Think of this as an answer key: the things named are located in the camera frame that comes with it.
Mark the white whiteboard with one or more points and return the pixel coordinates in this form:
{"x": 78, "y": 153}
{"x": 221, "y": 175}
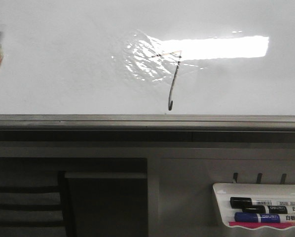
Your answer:
{"x": 192, "y": 57}

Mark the dark cabinet panel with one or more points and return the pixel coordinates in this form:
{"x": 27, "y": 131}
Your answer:
{"x": 110, "y": 205}

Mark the black hook left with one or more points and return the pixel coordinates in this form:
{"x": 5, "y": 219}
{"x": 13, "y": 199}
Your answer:
{"x": 235, "y": 177}

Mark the black hook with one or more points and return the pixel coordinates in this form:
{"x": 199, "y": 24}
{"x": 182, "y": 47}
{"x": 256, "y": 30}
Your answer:
{"x": 283, "y": 178}
{"x": 259, "y": 177}
{"x": 235, "y": 177}

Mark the black capped marker top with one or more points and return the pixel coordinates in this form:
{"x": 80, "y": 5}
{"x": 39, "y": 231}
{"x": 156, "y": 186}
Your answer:
{"x": 238, "y": 202}

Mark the black capped marker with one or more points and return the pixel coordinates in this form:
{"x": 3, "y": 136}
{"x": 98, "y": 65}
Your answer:
{"x": 238, "y": 202}
{"x": 269, "y": 209}

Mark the black hook middle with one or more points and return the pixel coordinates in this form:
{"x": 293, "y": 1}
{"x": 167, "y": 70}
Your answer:
{"x": 259, "y": 177}

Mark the white marker tray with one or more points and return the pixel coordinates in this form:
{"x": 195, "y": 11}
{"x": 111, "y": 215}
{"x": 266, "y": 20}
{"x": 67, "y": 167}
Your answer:
{"x": 257, "y": 194}

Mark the blue capped marker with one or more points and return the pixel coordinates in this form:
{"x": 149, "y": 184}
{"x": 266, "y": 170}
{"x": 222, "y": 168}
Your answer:
{"x": 264, "y": 218}

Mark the black hook right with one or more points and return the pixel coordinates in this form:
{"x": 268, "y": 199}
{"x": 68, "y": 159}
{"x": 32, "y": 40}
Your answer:
{"x": 283, "y": 178}

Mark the black capped marker middle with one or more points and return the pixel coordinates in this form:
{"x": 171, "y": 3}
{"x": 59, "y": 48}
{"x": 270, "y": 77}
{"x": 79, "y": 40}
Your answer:
{"x": 269, "y": 209}

